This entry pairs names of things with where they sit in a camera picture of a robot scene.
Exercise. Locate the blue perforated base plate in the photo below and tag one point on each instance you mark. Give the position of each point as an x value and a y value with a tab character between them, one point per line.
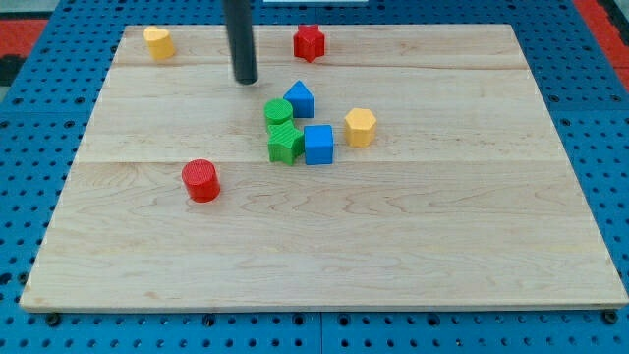
45	112

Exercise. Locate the green cylinder block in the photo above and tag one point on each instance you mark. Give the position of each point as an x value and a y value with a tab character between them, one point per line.
277	111

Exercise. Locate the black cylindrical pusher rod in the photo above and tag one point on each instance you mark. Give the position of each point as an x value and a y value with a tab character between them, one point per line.
239	26

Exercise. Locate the blue cube block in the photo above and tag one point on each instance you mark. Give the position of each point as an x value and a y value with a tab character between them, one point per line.
319	144

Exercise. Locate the yellow hexagon block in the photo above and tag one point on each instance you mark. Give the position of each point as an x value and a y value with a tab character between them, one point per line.
360	126

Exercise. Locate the red cylinder block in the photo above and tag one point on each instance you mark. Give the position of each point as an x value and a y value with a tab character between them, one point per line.
201	180

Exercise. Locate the red star block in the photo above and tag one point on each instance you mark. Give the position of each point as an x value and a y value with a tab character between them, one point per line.
308	42

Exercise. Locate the blue triangle block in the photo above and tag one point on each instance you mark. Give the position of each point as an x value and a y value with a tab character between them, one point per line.
301	99

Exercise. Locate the yellow heart block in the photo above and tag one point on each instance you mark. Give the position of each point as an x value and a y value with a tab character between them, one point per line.
159	43

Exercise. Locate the green star block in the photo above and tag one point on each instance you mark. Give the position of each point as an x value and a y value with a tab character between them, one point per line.
285	143

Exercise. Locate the wooden board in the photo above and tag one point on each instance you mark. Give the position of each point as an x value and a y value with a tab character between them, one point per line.
464	201

